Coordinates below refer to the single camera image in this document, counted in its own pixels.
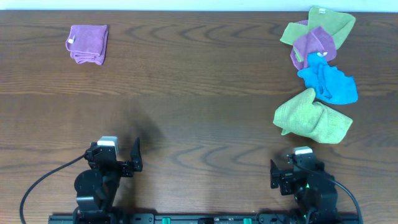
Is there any blue crumpled cloth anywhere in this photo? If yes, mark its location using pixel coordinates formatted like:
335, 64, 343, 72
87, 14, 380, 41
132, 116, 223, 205
297, 52, 358, 105

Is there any folded purple cloth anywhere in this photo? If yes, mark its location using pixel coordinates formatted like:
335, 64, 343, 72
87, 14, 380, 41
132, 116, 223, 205
65, 25, 109, 65

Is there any green microfibre cloth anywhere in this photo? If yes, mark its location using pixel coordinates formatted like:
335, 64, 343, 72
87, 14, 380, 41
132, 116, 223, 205
273, 88, 353, 144

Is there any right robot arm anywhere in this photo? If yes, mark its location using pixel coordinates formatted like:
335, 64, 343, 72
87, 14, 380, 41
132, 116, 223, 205
270, 152, 338, 223

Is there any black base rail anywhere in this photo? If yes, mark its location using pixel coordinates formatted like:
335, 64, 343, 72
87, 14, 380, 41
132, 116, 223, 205
48, 212, 364, 224

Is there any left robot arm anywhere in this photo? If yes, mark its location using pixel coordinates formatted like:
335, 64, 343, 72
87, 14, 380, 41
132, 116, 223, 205
72, 136, 143, 224

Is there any green cloth at back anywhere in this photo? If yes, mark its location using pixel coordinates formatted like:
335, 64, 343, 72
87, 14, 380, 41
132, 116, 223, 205
280, 6, 356, 50

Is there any purple crumpled cloth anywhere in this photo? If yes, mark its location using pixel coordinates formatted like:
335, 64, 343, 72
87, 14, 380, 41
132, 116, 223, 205
290, 26, 336, 70

